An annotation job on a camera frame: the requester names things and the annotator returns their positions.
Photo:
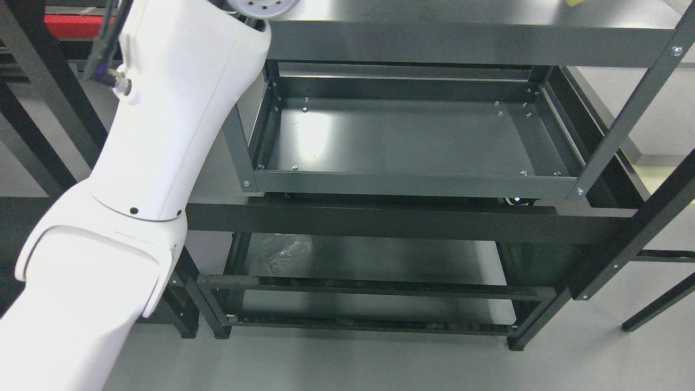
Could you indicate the red bar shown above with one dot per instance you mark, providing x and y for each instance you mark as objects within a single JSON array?
[{"x": 74, "y": 27}]

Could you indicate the grey metal shelf cart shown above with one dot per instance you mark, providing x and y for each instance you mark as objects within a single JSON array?
[{"x": 453, "y": 99}]

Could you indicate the clear plastic bag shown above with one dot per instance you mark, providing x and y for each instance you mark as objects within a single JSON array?
[{"x": 281, "y": 252}]

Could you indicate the black metal shelf rack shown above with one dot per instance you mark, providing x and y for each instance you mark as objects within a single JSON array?
[{"x": 473, "y": 267}]

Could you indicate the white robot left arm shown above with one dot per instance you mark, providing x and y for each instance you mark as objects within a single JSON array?
[{"x": 102, "y": 255}]

